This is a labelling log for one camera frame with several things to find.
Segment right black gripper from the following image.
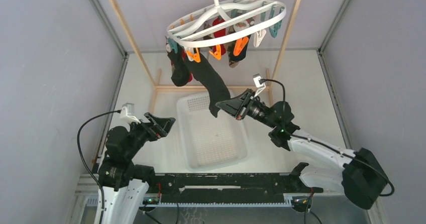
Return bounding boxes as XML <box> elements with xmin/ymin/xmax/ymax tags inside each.
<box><xmin>217</xmin><ymin>88</ymin><xmax>277</xmax><ymax>129</ymax></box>

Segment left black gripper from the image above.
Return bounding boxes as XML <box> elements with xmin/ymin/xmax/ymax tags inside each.
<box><xmin>125</xmin><ymin>111</ymin><xmax>175</xmax><ymax>158</ymax></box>

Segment black sock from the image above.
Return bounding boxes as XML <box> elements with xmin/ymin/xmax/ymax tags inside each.
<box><xmin>184</xmin><ymin>54</ymin><xmax>231</xmax><ymax>118</ymax></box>
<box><xmin>166</xmin><ymin>43</ymin><xmax>192</xmax><ymax>87</ymax></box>

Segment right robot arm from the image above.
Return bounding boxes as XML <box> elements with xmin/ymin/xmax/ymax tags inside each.
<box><xmin>215</xmin><ymin>89</ymin><xmax>395</xmax><ymax>210</ymax></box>

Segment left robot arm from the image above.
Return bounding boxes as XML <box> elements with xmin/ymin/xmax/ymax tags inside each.
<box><xmin>95</xmin><ymin>109</ymin><xmax>176</xmax><ymax>223</ymax></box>

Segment white oval clip hanger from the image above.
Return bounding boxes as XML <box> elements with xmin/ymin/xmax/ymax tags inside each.
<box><xmin>166</xmin><ymin>0</ymin><xmax>287</xmax><ymax>63</ymax></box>

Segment white plastic laundry basket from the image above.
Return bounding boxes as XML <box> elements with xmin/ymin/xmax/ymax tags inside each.
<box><xmin>176</xmin><ymin>92</ymin><xmax>249</xmax><ymax>172</ymax></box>

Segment santa pattern dark sock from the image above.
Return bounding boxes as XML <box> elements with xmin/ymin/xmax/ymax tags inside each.
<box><xmin>226</xmin><ymin>21</ymin><xmax>250</xmax><ymax>68</ymax></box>

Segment red sock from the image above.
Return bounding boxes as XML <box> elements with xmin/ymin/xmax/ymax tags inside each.
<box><xmin>212</xmin><ymin>16</ymin><xmax>226</xmax><ymax>56</ymax></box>

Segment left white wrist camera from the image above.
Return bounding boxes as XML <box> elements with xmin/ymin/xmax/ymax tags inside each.
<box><xmin>120</xmin><ymin>103</ymin><xmax>141</xmax><ymax>125</ymax></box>

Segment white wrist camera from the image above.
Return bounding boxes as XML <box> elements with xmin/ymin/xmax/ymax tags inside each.
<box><xmin>253</xmin><ymin>74</ymin><xmax>266</xmax><ymax>97</ymax></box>
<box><xmin>120</xmin><ymin>103</ymin><xmax>141</xmax><ymax>125</ymax></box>

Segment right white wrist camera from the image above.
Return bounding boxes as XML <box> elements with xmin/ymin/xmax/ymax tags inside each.
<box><xmin>253</xmin><ymin>74</ymin><xmax>266</xmax><ymax>97</ymax></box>

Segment wooden drying rack frame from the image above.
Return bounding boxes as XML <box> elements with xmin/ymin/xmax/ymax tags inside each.
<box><xmin>109</xmin><ymin>0</ymin><xmax>287</xmax><ymax>96</ymax></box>

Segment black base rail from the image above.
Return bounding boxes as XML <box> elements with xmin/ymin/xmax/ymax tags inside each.
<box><xmin>134</xmin><ymin>171</ymin><xmax>324</xmax><ymax>203</ymax></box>

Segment white cable duct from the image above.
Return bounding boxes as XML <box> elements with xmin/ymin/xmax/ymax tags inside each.
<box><xmin>85</xmin><ymin>195</ymin><xmax>293</xmax><ymax>207</ymax></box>

